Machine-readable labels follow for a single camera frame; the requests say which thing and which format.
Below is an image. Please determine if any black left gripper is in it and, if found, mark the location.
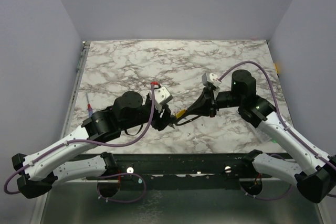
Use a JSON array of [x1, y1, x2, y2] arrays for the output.
[[121, 91, 177, 132]]

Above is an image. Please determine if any key with yellow tag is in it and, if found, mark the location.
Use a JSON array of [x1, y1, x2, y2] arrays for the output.
[[175, 110, 186, 118]]

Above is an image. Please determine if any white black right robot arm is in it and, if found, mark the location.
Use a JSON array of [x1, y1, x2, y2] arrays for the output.
[[187, 70, 335, 203]]

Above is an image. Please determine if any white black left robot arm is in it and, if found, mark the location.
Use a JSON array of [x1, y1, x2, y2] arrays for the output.
[[12, 87, 175, 199]]

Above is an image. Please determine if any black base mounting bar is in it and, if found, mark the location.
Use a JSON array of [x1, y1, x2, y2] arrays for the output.
[[103, 153, 258, 190]]

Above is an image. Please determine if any clear plastic box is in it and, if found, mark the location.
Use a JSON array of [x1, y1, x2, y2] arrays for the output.
[[251, 126, 272, 143]]

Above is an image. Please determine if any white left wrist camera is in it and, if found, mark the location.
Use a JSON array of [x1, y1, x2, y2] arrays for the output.
[[151, 82, 173, 112]]

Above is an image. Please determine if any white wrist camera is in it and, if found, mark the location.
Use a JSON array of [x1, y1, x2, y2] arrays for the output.
[[202, 72, 221, 90], [151, 82, 173, 112]]

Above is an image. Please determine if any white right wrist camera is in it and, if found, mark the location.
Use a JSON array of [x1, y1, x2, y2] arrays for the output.
[[202, 72, 221, 90]]

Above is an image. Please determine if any blue handled screwdriver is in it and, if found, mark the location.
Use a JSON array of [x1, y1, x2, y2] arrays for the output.
[[86, 93, 93, 117]]

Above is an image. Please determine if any aluminium table edge rail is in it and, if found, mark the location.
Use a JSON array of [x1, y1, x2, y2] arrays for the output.
[[60, 41, 91, 138]]

